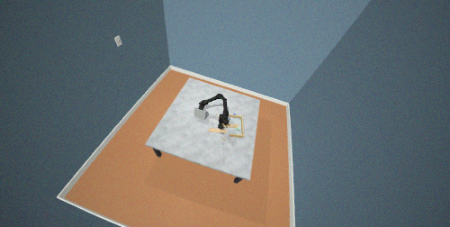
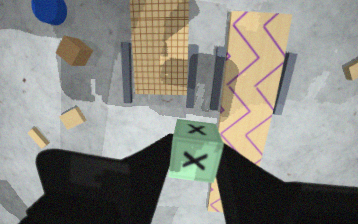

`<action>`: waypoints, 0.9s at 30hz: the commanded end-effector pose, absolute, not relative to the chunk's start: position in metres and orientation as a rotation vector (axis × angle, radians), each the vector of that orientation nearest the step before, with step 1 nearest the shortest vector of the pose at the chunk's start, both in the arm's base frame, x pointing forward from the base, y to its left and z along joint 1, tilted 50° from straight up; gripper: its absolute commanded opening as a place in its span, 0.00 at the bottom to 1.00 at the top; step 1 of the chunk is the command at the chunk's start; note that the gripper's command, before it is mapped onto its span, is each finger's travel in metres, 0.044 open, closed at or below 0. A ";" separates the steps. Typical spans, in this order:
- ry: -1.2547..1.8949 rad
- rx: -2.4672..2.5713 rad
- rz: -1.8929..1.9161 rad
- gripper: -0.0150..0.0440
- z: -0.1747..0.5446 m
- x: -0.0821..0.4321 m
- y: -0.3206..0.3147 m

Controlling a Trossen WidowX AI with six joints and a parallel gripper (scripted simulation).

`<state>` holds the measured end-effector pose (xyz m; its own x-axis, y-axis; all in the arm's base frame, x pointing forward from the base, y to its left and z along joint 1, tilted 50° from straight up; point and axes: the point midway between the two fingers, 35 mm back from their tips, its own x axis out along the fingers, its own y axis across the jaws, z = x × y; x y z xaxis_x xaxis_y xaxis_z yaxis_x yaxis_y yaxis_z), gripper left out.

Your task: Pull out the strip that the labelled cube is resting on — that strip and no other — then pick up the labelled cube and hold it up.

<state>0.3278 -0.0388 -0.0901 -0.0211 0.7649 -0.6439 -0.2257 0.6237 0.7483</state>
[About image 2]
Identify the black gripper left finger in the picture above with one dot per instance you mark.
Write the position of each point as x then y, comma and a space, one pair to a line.
134, 183

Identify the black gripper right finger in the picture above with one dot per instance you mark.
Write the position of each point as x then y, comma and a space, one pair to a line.
250, 195

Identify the tan flat strip with grid pattern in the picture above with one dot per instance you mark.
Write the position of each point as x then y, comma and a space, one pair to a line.
160, 31

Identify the green cube with black x marks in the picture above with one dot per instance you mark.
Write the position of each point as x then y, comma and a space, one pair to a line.
196, 150

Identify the blue round button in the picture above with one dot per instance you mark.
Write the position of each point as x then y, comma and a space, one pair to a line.
50, 11

